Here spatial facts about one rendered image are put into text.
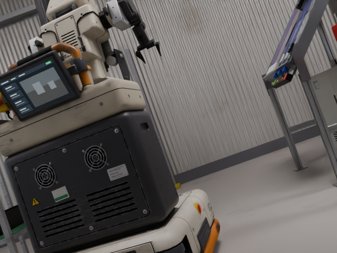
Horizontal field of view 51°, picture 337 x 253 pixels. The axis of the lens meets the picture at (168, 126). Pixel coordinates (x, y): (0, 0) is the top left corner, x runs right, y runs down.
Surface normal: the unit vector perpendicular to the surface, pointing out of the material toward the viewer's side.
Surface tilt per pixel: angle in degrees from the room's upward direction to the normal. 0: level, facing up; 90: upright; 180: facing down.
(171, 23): 90
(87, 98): 90
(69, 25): 82
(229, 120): 90
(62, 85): 115
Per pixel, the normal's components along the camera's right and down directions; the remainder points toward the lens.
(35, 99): -0.08, 0.45
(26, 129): -0.25, 0.06
